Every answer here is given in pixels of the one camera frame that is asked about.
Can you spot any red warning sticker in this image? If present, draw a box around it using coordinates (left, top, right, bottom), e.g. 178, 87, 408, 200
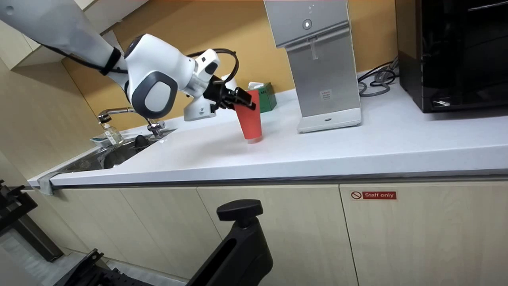
349, 189, 398, 201

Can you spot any black countertop appliance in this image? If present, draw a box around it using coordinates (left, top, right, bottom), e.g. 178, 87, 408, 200
394, 0, 508, 114

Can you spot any black metal stand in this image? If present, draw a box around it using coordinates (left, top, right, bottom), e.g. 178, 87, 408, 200
0, 178, 67, 263

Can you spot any white silver water dispenser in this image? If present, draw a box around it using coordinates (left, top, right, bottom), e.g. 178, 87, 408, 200
262, 0, 365, 135

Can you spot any black round scrubber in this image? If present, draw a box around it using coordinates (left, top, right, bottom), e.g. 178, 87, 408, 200
133, 133, 154, 151

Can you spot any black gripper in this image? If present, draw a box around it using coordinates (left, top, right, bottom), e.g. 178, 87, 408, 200
201, 74, 259, 112

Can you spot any stainless steel sink basin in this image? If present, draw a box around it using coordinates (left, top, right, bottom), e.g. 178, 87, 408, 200
55, 127, 178, 174

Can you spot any green tissue box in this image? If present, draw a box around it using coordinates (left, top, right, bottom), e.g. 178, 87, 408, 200
248, 81, 279, 114

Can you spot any black power cable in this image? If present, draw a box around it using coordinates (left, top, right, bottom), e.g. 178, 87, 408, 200
357, 58, 400, 98

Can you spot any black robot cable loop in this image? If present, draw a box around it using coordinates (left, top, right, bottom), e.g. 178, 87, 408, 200
187, 46, 241, 85

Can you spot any beige cabinet door with sticker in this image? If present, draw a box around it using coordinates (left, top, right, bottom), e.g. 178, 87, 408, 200
338, 181, 508, 286

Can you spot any pink plastic cup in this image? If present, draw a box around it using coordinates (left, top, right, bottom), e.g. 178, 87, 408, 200
233, 87, 265, 144

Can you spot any chrome sink faucet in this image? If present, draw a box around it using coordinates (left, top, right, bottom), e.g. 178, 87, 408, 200
97, 105, 168, 138

